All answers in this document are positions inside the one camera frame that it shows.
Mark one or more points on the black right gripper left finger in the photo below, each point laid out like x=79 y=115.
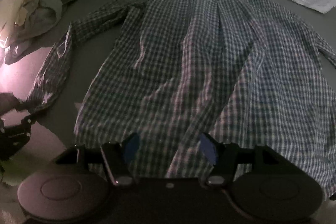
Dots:
x=116 y=158

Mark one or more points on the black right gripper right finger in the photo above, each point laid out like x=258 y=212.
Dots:
x=222 y=157

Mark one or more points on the plaid checkered shirt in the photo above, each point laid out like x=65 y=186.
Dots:
x=244 y=71

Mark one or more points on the grey blue garment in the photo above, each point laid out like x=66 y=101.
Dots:
x=43 y=15

